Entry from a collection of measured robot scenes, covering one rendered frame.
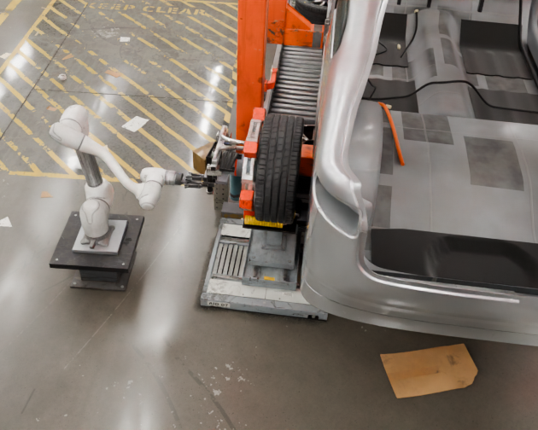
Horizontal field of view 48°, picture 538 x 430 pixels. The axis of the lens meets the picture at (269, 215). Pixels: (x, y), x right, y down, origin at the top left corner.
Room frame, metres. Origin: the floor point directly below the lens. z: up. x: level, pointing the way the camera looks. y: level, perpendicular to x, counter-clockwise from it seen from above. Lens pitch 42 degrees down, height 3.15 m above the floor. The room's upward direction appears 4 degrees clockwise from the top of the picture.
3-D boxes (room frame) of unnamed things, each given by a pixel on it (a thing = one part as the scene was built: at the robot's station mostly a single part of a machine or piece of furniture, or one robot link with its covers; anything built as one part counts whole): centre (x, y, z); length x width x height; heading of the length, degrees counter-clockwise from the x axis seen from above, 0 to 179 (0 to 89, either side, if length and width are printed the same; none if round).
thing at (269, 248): (2.97, -0.05, 0.32); 0.40 x 0.30 x 0.28; 176
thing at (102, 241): (2.80, 1.11, 0.36); 0.22 x 0.18 x 0.06; 177
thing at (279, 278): (2.92, -0.05, 0.13); 0.50 x 0.36 x 0.10; 176
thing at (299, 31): (5.34, -0.30, 0.69); 0.52 x 0.17 x 0.35; 86
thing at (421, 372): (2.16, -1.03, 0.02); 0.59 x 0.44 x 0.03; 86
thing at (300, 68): (4.67, -0.34, 0.14); 2.47 x 0.85 x 0.27; 176
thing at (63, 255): (2.82, 1.11, 0.15); 0.50 x 0.50 x 0.30; 0
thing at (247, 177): (2.98, 0.12, 0.85); 0.54 x 0.07 x 0.54; 176
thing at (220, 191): (3.56, 0.38, 0.21); 0.10 x 0.10 x 0.42; 86
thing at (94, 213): (2.82, 1.11, 0.49); 0.18 x 0.16 x 0.22; 1
